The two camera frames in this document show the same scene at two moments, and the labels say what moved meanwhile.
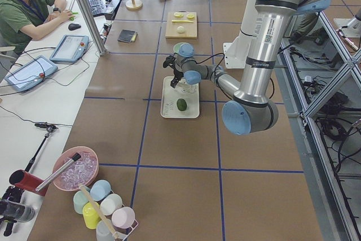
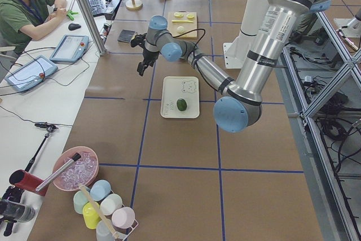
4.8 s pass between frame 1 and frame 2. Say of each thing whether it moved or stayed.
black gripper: moved
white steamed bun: stayed
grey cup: stayed
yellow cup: stayed
